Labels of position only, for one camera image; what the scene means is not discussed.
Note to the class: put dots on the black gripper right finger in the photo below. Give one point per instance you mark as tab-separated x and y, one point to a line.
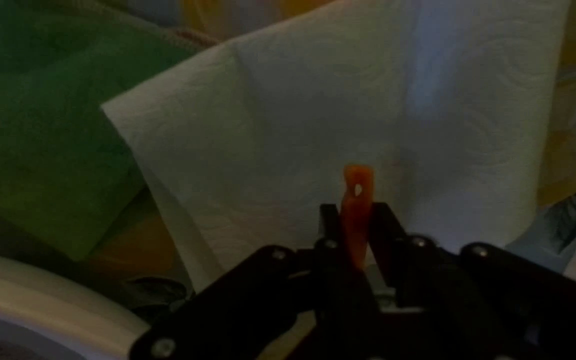
487	302

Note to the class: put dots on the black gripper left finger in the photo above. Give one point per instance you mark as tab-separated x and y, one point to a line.
259	301

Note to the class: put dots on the white paper napkin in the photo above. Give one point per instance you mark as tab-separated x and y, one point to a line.
369	133

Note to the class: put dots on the white floral ceramic bowl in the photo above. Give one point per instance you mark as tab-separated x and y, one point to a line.
47	317

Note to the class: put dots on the green cloth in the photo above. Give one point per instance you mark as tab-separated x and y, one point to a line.
65	172

